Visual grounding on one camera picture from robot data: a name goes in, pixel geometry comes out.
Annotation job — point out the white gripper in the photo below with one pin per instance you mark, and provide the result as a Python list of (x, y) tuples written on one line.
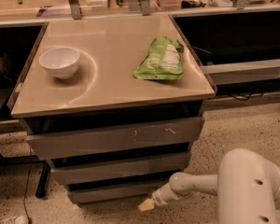
[(159, 199)]

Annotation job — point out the grey bottom drawer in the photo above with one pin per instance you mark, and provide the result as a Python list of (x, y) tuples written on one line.
[(116, 188)]

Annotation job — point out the grey drawer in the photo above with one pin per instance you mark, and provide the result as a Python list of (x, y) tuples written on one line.
[(119, 169), (48, 146), (116, 188)]

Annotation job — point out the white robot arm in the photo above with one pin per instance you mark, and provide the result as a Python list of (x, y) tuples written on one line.
[(247, 187)]

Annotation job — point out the grey top drawer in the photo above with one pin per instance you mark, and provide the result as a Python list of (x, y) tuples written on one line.
[(48, 146)]

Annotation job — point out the grey middle drawer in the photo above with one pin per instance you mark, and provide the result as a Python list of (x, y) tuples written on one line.
[(119, 169)]

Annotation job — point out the grey drawer cabinet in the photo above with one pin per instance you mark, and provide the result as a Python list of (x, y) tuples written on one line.
[(103, 92)]

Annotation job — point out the black table leg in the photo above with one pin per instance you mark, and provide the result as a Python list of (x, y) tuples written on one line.
[(42, 183)]

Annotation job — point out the white sneaker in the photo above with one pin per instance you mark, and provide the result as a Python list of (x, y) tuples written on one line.
[(16, 220)]

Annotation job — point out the green snack bag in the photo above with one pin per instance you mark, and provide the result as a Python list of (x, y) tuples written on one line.
[(163, 61)]

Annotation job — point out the white ceramic bowl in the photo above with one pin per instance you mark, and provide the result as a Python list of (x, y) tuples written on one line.
[(61, 62)]

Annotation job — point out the grey side bench rail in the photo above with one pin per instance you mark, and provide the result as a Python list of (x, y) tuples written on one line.
[(231, 73)]

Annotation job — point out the grey metal shelf bracket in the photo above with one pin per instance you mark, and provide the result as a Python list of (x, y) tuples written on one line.
[(75, 9)]

